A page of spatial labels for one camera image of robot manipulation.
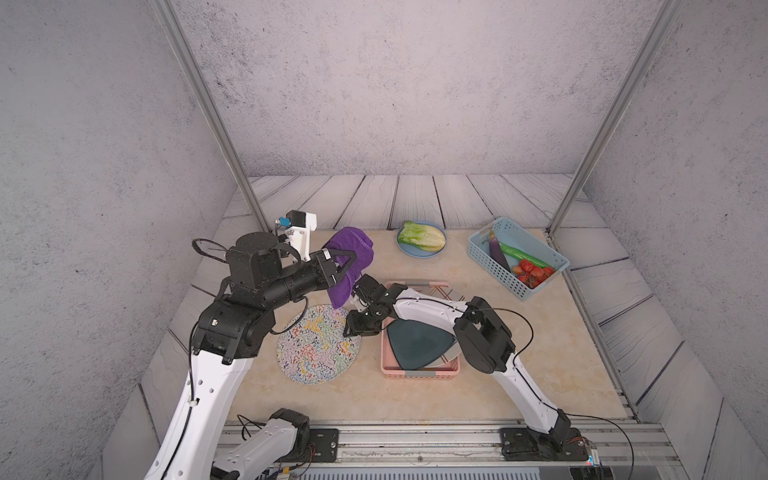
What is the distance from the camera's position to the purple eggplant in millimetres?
1084

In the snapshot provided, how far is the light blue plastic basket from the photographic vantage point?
1.01 meters

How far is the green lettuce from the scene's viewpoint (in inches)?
44.6

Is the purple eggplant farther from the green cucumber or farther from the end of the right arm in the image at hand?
the end of the right arm
